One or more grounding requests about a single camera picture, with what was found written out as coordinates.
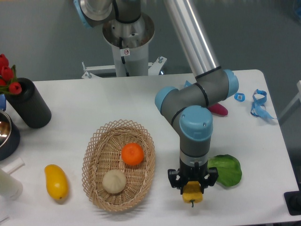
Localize yellow mango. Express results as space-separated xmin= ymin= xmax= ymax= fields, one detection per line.
xmin=44 ymin=164 xmax=69 ymax=201

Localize magenta sweet potato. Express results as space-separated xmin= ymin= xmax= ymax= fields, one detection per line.
xmin=208 ymin=103 xmax=228 ymax=117

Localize orange tangerine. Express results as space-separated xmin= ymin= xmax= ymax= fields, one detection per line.
xmin=121 ymin=143 xmax=144 ymax=166

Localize white steamed bun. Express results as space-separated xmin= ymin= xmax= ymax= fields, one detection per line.
xmin=102 ymin=169 xmax=127 ymax=194

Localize blue lanyard ribbon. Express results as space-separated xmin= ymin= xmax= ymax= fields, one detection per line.
xmin=250 ymin=89 xmax=276 ymax=120

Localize blue square tag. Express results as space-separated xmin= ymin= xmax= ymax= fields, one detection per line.
xmin=234 ymin=92 xmax=246 ymax=102

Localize green bok choy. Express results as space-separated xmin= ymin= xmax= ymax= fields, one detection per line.
xmin=208 ymin=154 xmax=243 ymax=187

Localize dark metal bowl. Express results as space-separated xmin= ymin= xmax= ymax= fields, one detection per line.
xmin=0 ymin=111 xmax=20 ymax=161

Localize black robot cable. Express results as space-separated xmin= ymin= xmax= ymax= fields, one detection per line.
xmin=119 ymin=37 xmax=130 ymax=77

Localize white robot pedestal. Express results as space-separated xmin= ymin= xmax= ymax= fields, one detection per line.
xmin=81 ymin=13 xmax=168 ymax=80

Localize black box at table edge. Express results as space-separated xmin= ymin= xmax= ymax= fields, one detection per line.
xmin=284 ymin=191 xmax=301 ymax=216

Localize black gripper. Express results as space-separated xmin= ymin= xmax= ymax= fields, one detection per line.
xmin=167 ymin=159 xmax=219 ymax=195

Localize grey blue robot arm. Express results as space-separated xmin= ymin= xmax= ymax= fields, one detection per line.
xmin=74 ymin=0 xmax=239 ymax=194

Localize yellow bell pepper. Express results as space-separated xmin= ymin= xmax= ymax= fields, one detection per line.
xmin=182 ymin=181 xmax=203 ymax=208

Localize black cylindrical vase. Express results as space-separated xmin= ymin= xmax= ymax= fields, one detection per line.
xmin=5 ymin=78 xmax=52 ymax=129

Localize red tulip flowers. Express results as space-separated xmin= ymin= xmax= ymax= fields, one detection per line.
xmin=0 ymin=54 xmax=22 ymax=95

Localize woven wicker basket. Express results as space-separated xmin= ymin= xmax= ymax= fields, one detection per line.
xmin=82 ymin=120 xmax=155 ymax=212

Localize blue ribbon strip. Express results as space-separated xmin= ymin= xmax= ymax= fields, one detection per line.
xmin=183 ymin=81 xmax=192 ymax=88

